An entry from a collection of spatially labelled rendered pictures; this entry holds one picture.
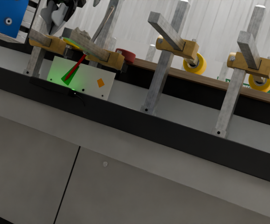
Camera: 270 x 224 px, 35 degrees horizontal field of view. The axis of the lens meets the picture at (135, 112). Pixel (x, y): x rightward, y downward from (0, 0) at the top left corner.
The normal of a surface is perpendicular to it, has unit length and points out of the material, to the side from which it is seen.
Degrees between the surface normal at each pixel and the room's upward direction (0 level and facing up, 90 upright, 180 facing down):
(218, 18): 90
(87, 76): 90
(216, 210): 90
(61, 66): 90
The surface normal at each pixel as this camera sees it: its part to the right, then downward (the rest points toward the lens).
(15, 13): 0.55, 0.16
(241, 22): -0.39, -0.15
